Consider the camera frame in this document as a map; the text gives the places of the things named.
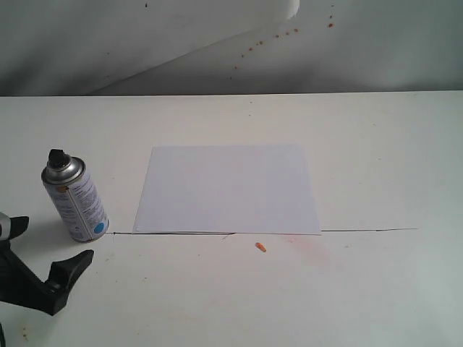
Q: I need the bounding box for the white paper sheet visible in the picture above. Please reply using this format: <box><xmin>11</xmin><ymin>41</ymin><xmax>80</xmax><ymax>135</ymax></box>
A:
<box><xmin>133</xmin><ymin>145</ymin><xmax>321</xmax><ymax>235</ymax></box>

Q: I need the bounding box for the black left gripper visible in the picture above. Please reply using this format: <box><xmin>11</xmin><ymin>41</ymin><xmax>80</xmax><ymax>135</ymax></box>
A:
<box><xmin>1</xmin><ymin>213</ymin><xmax>94</xmax><ymax>316</ymax></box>

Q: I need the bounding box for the silver spray can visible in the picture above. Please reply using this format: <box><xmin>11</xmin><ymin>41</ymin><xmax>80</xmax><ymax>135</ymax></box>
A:
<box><xmin>41</xmin><ymin>149</ymin><xmax>109</xmax><ymax>242</ymax></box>

